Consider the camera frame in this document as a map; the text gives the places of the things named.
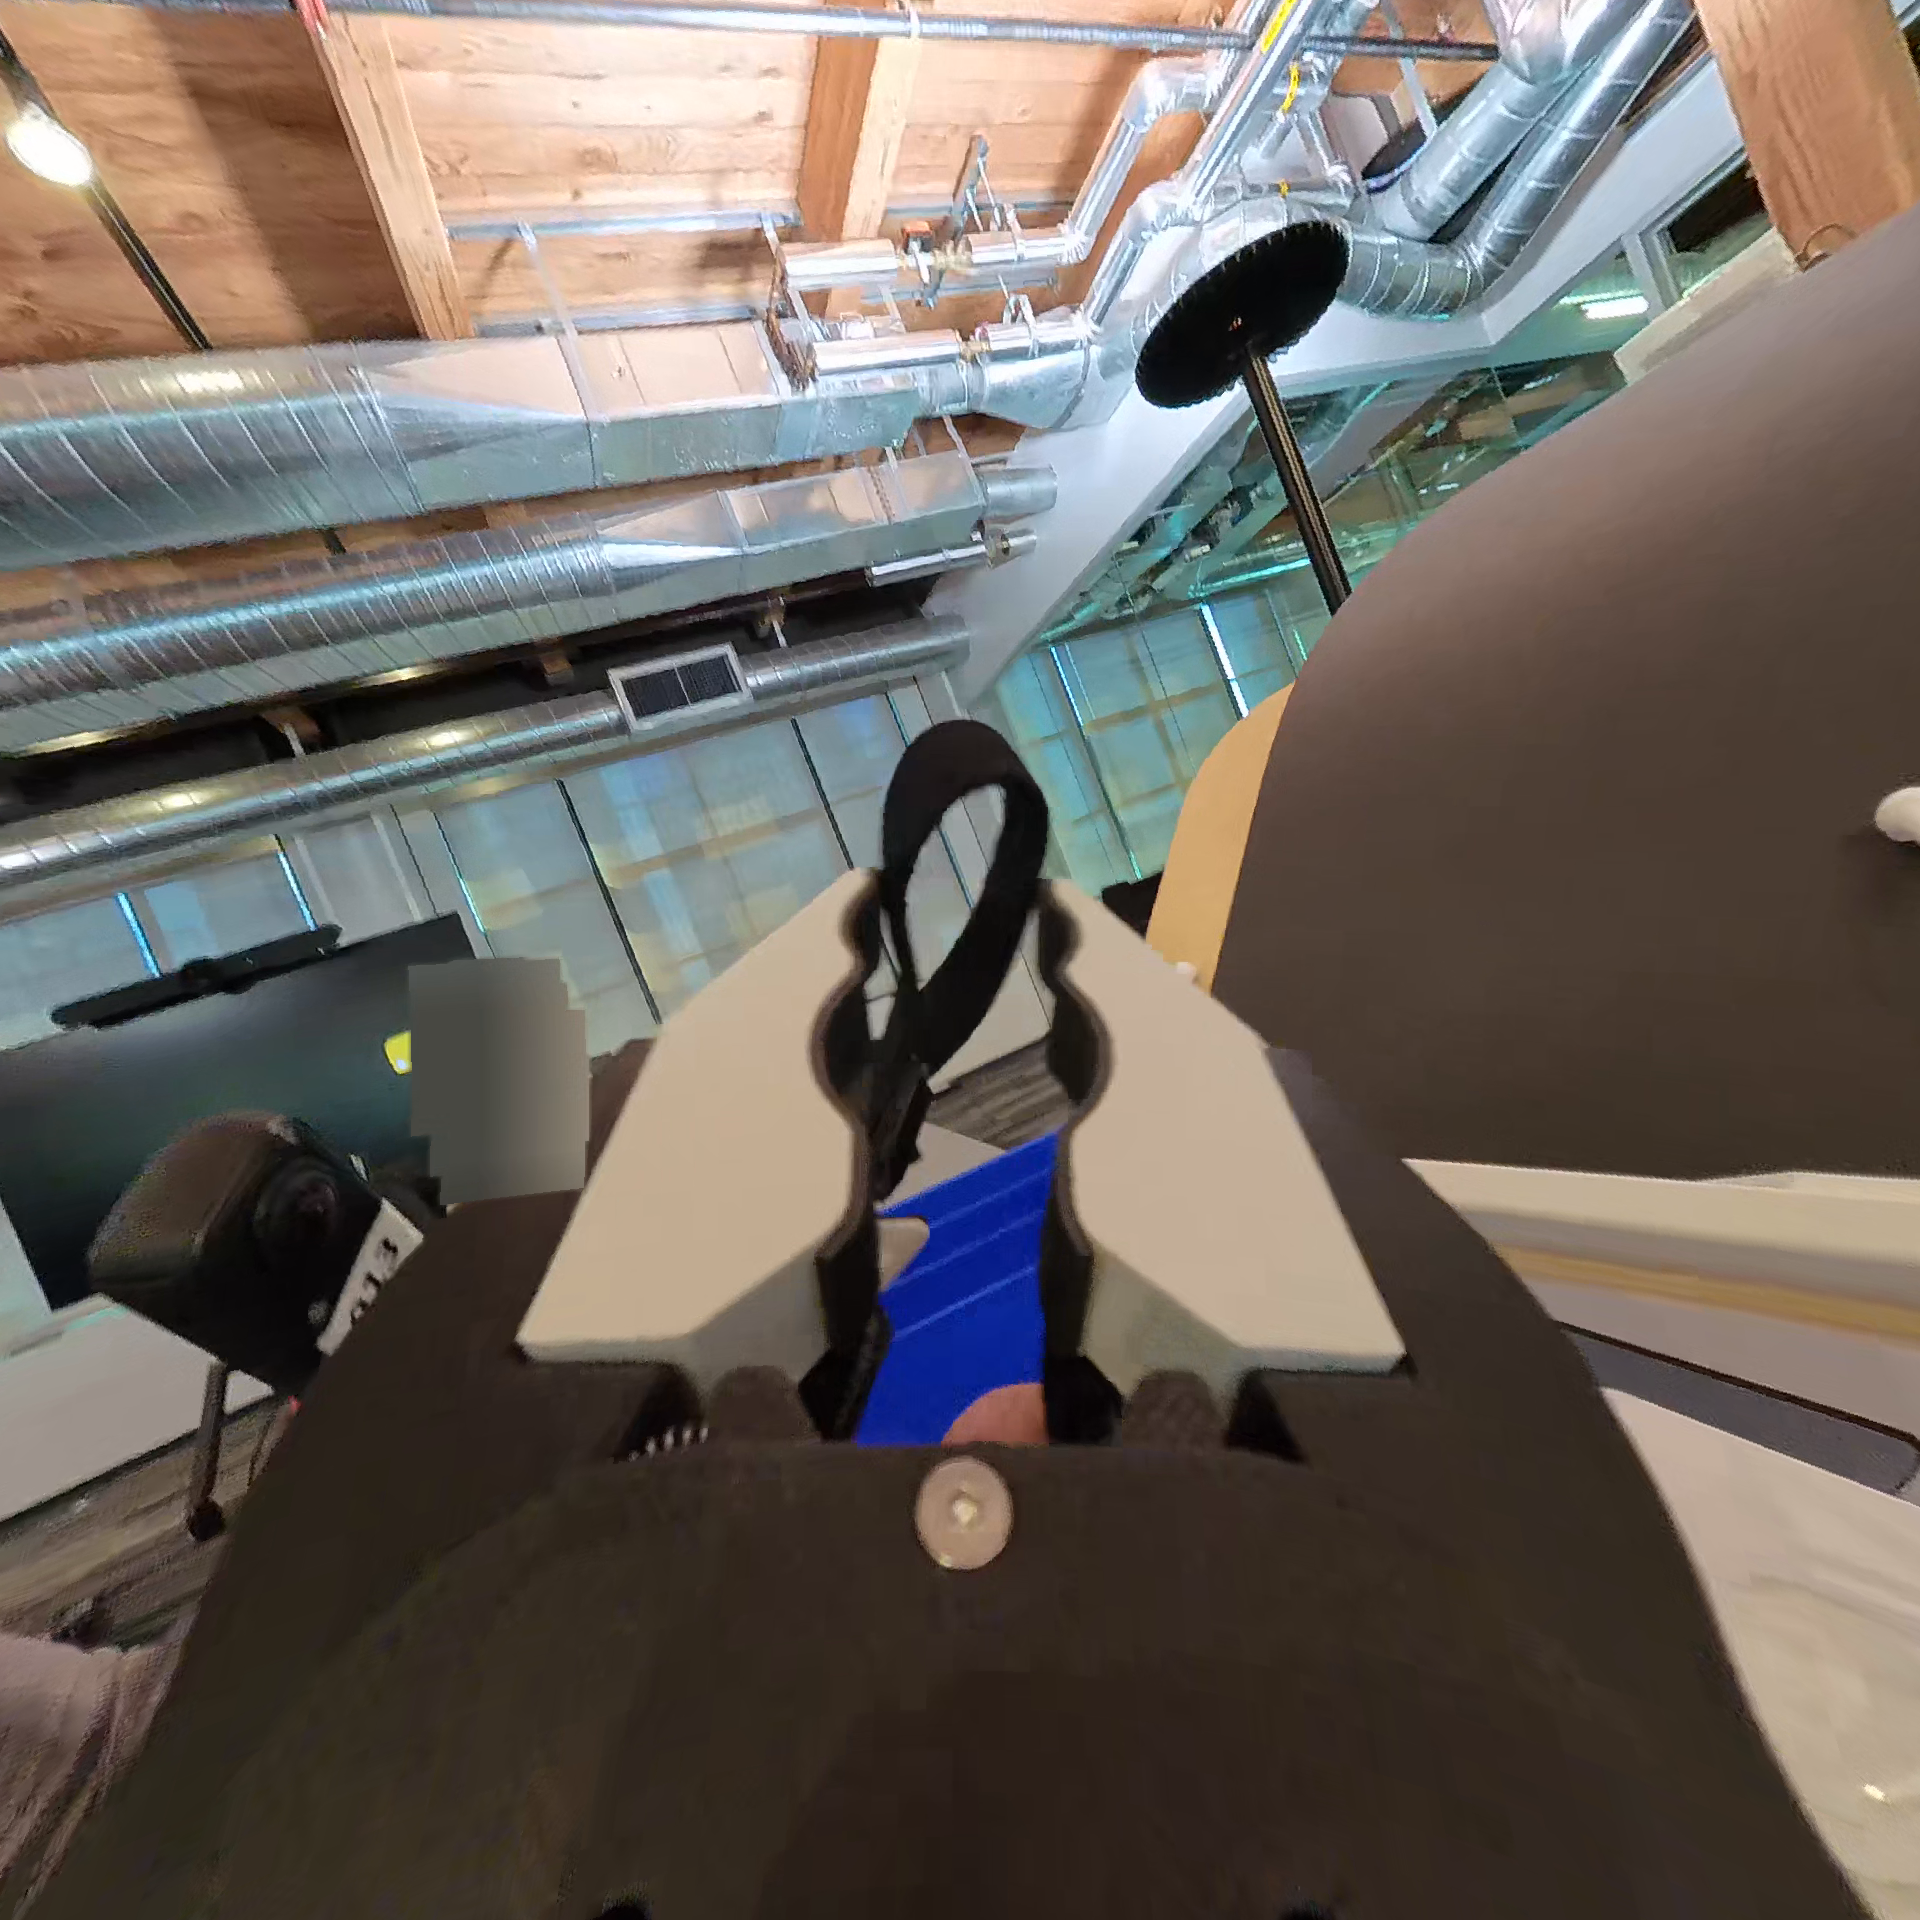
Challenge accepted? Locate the black fabric strap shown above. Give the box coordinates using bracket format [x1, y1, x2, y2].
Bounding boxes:
[840, 720, 1056, 1203]

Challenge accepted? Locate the rectangular metal duct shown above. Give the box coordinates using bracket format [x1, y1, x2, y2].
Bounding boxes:
[0, 332, 1112, 572]

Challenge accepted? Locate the blue plastic bin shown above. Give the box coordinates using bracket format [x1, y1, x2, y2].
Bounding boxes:
[866, 1129, 1071, 1446]

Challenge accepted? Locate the air vent grille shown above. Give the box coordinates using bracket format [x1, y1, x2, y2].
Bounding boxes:
[606, 644, 753, 739]

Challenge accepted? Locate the black webcam bar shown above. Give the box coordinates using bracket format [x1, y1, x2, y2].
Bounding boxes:
[49, 925, 344, 1033]

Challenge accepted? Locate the black-faced wooden board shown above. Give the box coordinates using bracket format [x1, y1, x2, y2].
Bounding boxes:
[1146, 210, 1920, 1344]

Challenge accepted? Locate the round metal duct with vent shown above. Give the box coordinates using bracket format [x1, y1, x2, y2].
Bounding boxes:
[0, 612, 979, 891]

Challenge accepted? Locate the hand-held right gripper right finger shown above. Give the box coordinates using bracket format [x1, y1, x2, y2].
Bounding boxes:
[1032, 879, 1413, 1442]

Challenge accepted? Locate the curved round metal duct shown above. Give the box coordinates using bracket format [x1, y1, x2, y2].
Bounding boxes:
[1335, 0, 1698, 321]

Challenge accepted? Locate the black light stand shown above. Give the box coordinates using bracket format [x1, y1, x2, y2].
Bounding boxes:
[1132, 221, 1356, 621]

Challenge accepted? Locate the ceiling spotlight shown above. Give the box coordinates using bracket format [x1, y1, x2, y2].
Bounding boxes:
[0, 102, 97, 193]

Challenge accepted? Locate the tapered metal duct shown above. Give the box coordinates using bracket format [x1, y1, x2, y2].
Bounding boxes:
[0, 457, 1061, 720]

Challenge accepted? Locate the black monitor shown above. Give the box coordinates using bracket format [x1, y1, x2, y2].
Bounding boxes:
[0, 913, 482, 1311]

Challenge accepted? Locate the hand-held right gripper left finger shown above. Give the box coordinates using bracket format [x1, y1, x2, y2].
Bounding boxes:
[514, 867, 890, 1441]

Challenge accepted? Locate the person's left forearm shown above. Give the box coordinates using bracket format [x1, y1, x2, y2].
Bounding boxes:
[0, 1633, 191, 1920]

